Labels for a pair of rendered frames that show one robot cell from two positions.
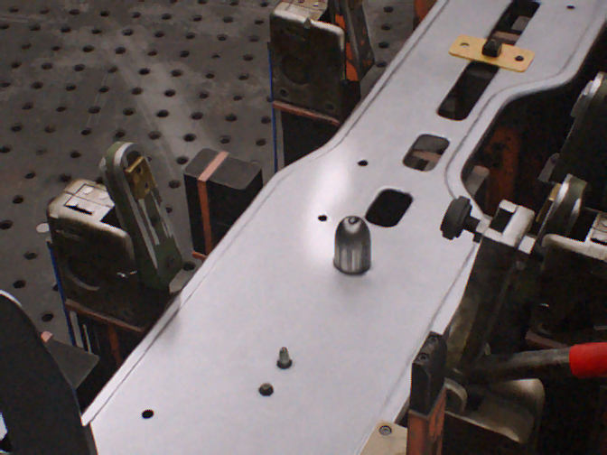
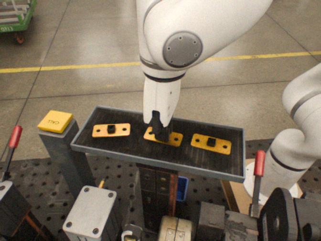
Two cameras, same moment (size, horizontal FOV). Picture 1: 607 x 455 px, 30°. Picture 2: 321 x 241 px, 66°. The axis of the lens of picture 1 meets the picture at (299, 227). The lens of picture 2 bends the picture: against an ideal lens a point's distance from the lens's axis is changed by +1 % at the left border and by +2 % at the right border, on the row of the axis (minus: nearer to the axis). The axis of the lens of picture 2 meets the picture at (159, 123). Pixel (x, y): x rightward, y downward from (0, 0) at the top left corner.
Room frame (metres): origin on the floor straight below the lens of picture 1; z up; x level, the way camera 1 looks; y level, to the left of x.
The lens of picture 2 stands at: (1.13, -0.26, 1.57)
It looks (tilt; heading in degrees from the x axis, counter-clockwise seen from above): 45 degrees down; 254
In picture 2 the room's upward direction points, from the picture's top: straight up
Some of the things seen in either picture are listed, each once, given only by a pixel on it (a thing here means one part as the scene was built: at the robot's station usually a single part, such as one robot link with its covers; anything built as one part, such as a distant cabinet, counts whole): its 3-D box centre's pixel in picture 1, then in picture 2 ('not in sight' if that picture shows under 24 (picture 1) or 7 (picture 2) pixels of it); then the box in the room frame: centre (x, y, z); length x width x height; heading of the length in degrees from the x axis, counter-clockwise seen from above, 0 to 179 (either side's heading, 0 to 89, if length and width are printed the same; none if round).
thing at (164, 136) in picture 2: not in sight; (160, 133); (1.04, -0.59, 1.20); 0.03 x 0.03 x 0.07; 57
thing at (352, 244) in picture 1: (352, 246); not in sight; (0.70, -0.04, 1.02); 0.03 x 0.03 x 0.07
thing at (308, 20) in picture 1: (318, 139); not in sight; (1.03, -0.03, 0.87); 0.12 x 0.09 x 0.35; 61
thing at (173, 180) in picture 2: not in sight; (159, 191); (1.04, -0.61, 0.92); 0.10 x 0.08 x 0.45; 151
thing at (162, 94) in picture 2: not in sight; (164, 89); (1.03, -0.61, 1.29); 0.10 x 0.07 x 0.11; 57
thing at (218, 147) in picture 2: not in sight; (211, 142); (0.93, -0.56, 1.17); 0.08 x 0.04 x 0.01; 147
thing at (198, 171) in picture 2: not in sight; (160, 138); (1.04, -0.61, 1.16); 0.37 x 0.14 x 0.02; 151
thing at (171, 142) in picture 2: not in sight; (163, 135); (1.03, -0.61, 1.17); 0.08 x 0.04 x 0.01; 147
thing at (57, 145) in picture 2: not in sight; (78, 175); (1.26, -0.74, 0.92); 0.08 x 0.08 x 0.44; 61
